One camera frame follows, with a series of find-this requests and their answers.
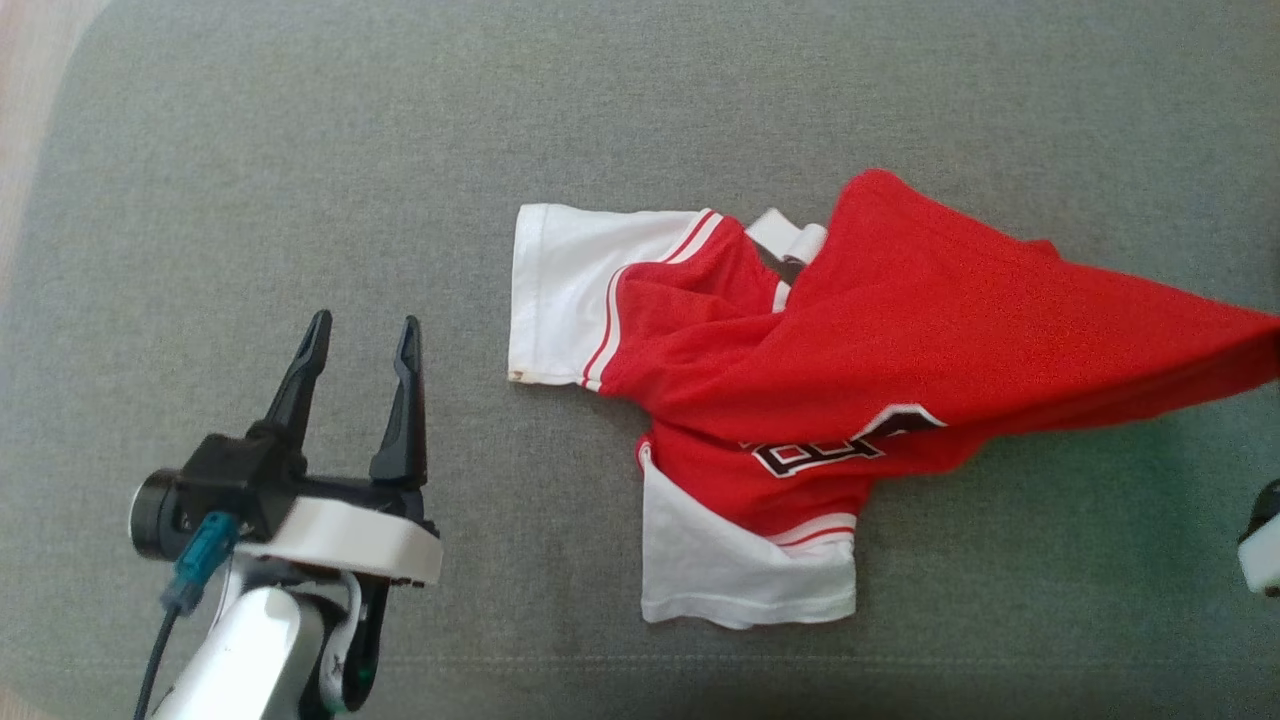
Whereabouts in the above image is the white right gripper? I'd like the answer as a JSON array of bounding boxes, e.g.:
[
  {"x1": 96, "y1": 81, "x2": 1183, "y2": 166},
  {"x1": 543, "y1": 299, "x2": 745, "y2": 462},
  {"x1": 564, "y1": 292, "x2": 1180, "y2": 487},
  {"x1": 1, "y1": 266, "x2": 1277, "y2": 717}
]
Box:
[{"x1": 1238, "y1": 480, "x2": 1280, "y2": 599}]

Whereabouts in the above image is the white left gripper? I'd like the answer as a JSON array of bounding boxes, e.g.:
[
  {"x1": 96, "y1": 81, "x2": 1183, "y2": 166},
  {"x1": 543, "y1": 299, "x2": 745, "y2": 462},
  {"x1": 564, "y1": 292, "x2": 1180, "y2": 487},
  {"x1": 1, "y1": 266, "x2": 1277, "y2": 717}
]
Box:
[{"x1": 234, "y1": 309, "x2": 444, "y2": 588}]

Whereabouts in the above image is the red jersey with white sleeves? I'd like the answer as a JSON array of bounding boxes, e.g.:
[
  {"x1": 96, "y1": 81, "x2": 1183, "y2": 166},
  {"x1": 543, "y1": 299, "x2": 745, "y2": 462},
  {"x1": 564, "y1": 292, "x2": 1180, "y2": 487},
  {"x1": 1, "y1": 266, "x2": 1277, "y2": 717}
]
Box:
[{"x1": 507, "y1": 168, "x2": 1280, "y2": 630}]

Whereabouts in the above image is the large grey chaise cushion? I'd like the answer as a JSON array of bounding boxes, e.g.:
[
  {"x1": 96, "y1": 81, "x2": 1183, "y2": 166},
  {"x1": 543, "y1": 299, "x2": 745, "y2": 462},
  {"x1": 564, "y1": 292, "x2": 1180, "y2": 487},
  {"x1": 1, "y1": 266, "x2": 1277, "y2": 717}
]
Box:
[{"x1": 0, "y1": 0, "x2": 1280, "y2": 720}]

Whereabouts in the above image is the black cable with teal connector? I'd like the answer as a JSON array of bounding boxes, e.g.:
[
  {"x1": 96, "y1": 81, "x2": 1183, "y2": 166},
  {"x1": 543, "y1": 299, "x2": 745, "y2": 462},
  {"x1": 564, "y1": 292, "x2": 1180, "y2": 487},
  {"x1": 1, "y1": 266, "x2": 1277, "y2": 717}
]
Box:
[{"x1": 134, "y1": 511, "x2": 242, "y2": 720}]

